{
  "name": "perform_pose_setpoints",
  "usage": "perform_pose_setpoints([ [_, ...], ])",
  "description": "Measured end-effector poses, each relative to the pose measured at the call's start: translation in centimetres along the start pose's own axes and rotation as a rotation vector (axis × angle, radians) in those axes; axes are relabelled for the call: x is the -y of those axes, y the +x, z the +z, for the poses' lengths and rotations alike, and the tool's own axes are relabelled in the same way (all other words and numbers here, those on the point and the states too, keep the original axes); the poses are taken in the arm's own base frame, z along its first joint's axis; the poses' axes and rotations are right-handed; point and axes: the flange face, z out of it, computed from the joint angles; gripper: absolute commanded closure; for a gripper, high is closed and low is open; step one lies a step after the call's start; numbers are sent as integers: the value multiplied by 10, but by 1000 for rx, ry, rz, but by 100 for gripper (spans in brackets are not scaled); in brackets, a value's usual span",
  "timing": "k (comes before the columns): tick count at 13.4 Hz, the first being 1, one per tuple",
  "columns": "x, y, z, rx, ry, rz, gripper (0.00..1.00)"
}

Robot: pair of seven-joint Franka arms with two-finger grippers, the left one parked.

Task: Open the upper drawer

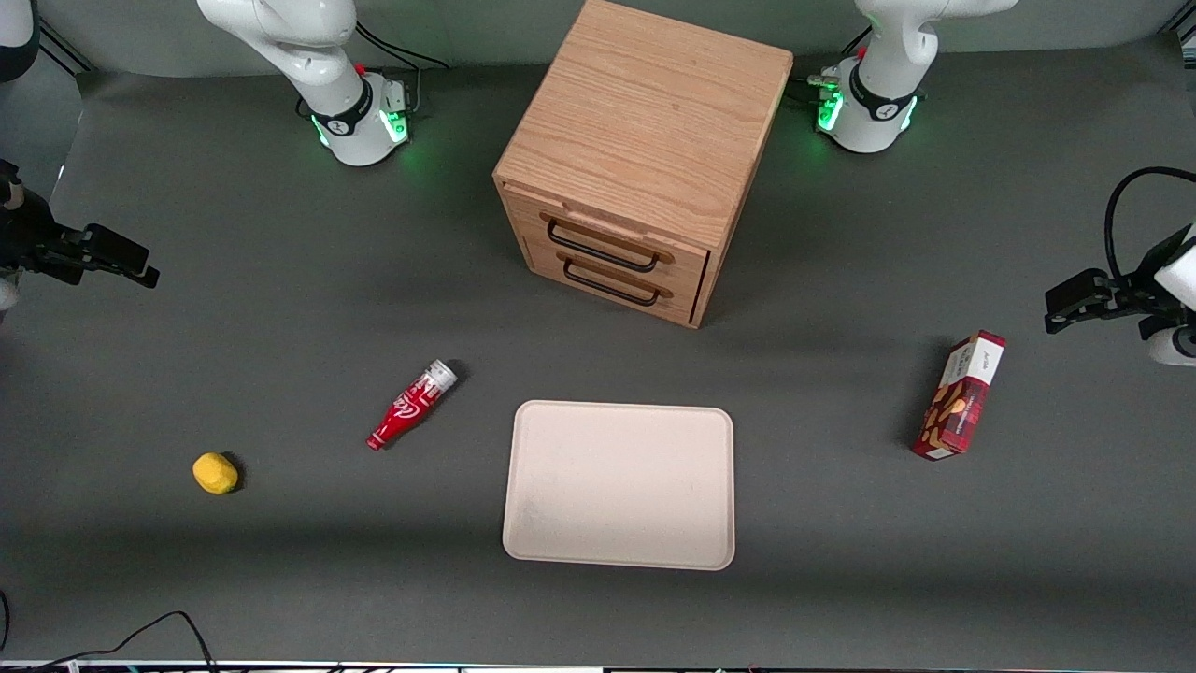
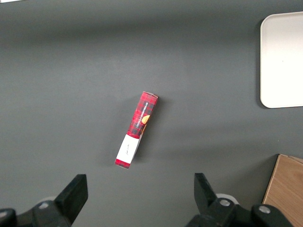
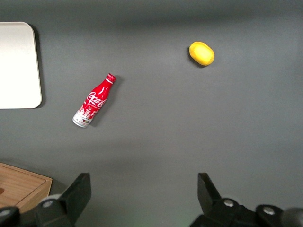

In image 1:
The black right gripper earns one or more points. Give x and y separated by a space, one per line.
28 241

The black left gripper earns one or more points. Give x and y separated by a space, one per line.
1142 278

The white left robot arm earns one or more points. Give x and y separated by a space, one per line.
888 56

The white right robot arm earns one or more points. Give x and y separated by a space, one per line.
280 37

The oak wooden drawer cabinet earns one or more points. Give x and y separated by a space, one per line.
654 103

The red cookie box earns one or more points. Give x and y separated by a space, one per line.
962 402

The yellow lemon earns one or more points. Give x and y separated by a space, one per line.
215 473

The red cola bottle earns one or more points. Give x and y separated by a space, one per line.
411 409

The beige plastic tray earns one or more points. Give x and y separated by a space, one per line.
619 486

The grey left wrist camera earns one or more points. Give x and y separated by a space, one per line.
1173 346

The black frame bar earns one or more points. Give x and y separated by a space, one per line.
61 47

